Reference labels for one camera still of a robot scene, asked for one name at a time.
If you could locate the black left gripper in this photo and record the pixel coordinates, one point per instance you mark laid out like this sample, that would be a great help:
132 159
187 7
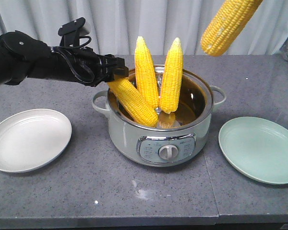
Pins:
90 68

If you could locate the corn cob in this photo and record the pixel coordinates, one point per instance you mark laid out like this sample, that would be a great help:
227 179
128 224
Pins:
226 25
171 79
133 102
145 73

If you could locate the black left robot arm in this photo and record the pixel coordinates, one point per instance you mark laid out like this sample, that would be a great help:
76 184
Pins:
23 57

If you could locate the grey pleated curtain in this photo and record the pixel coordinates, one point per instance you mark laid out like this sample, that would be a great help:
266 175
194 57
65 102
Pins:
115 24

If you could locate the pale green electric cooking pot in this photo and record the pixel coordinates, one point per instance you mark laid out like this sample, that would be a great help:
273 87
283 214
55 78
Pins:
178 136

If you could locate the cream white round plate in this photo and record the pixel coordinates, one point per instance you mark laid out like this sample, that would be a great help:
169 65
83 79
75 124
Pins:
32 139

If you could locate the pale green round plate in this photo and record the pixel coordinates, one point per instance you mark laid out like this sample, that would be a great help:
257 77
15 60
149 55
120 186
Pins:
257 148

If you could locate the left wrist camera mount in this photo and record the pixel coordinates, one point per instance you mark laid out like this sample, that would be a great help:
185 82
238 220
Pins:
72 32

